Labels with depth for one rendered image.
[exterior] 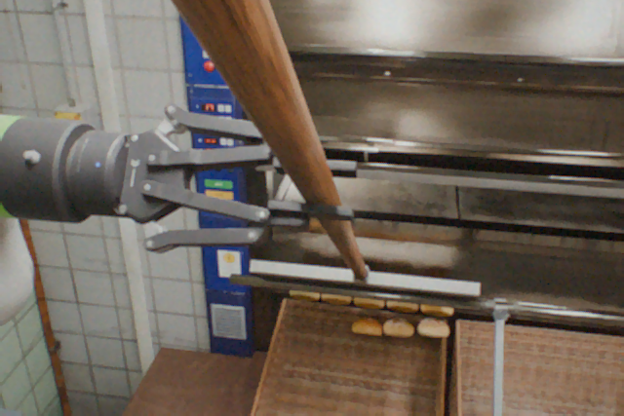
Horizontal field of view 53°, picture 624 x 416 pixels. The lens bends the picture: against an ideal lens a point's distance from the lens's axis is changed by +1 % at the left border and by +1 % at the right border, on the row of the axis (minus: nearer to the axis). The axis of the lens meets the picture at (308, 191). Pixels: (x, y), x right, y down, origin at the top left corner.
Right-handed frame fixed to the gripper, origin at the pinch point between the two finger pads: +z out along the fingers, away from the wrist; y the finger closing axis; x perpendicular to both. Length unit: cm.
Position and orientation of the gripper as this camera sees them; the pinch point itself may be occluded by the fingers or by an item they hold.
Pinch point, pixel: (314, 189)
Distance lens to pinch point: 52.9
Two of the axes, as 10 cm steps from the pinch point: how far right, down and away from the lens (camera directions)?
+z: 9.9, 0.7, -1.3
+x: -1.2, -2.0, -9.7
